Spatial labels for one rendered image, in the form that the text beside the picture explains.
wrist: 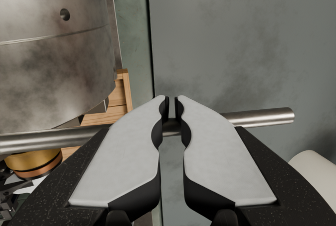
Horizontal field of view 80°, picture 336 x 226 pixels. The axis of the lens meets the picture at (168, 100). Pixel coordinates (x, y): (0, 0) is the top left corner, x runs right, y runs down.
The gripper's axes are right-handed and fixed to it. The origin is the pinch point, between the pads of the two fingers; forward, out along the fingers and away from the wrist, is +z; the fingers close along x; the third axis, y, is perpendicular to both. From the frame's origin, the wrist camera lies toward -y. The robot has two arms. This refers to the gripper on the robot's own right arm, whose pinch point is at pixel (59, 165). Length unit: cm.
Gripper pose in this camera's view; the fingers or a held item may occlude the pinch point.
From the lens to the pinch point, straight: 44.0
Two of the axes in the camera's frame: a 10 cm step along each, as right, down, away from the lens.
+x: 2.3, 4.2, -8.8
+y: 0.1, 9.0, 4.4
